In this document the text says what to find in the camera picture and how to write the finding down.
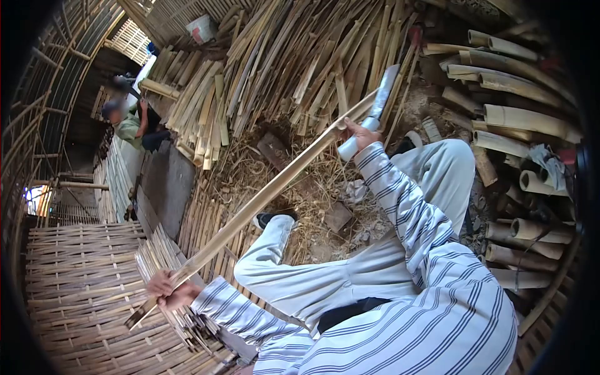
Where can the person's left hand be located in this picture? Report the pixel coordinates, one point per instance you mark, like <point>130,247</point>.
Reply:
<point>180,296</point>

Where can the person's right hand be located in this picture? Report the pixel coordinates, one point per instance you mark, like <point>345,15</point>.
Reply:
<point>365,138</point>

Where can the person's right fingers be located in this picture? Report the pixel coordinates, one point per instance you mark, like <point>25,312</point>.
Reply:
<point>352,130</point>

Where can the person's left fingers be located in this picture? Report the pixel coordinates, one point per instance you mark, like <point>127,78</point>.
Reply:
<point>158,282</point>

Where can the long bamboo strip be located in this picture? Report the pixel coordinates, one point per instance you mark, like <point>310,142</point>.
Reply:
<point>262,197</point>

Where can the stack of thin bamboo slats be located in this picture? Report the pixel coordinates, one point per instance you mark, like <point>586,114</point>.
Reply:
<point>159,258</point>

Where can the woven bamboo mat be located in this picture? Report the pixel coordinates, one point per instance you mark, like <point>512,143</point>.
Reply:
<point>89,290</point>

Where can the dark wooden chopping block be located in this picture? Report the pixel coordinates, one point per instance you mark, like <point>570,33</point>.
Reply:
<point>274,151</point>

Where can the small wooden block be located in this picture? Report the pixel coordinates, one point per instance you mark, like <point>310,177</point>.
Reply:
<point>337,216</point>

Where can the grey wooden plank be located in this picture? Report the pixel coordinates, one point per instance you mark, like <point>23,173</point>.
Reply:
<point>164,187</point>

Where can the pile of split bamboo strips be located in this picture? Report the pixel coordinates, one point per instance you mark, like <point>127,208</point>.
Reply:
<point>281,65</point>

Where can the stack of pale bamboo slats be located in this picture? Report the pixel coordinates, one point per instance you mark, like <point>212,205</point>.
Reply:
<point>112,178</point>

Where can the person's legs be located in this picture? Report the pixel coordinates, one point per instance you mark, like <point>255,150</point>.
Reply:
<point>328,276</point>

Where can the pile of bamboo tube sections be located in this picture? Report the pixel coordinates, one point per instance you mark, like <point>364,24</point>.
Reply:
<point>520,140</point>

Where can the white plastic bucket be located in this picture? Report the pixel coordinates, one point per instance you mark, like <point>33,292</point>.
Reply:
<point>201,28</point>

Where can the white cloth rag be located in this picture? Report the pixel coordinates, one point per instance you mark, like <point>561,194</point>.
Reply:
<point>549,164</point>

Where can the person's body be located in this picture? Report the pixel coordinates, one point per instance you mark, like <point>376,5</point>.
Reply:
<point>412,323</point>

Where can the bamboo lattice frame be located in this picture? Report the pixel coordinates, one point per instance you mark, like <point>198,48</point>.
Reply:
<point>42,93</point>

